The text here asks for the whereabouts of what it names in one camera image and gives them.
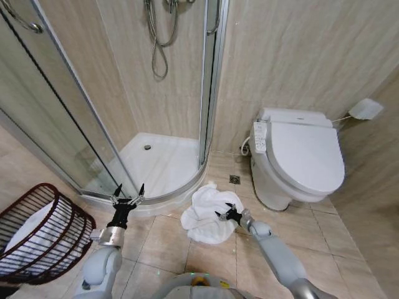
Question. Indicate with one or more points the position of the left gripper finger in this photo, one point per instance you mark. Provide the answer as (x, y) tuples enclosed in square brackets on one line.
[(141, 192), (117, 190)]

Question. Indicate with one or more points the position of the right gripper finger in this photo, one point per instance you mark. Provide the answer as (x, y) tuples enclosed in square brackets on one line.
[(230, 205), (220, 215)]

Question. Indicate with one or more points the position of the white towel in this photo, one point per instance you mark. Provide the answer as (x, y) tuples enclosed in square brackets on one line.
[(205, 215)]

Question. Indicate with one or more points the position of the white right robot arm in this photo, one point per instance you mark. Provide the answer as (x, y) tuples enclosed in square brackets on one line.
[(274, 249)]

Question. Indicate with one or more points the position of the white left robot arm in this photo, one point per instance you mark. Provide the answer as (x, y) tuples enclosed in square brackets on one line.
[(101, 264)]

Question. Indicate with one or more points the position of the white cloth hamper liner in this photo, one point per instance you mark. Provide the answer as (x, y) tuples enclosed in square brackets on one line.
[(31, 230)]

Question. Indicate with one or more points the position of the square metal floor drain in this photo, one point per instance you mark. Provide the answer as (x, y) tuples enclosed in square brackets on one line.
[(234, 179)]

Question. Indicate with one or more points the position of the white shower tray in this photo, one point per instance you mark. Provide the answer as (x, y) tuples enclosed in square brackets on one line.
[(162, 168)]

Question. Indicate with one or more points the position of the round shower tray drain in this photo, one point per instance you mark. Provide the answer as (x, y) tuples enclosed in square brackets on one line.
[(147, 146)]

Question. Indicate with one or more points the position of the toilet water supply valve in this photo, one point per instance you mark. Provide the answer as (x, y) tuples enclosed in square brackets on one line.
[(245, 146)]

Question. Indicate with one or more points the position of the white toilet control panel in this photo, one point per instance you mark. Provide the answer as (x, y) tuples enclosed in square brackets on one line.
[(259, 137)]

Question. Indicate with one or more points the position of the white robot front shell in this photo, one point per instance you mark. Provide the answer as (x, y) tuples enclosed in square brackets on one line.
[(193, 285)]

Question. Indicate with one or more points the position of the white toilet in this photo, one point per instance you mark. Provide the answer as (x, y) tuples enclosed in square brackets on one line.
[(299, 162)]

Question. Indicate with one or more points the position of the curved glass shower door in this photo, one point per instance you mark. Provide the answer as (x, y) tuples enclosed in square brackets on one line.
[(53, 102)]

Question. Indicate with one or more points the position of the silver shower frame post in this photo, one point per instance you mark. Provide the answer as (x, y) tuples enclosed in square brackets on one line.
[(213, 87)]

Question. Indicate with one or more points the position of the white wall socket cover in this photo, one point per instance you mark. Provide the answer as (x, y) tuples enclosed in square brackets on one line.
[(366, 109)]

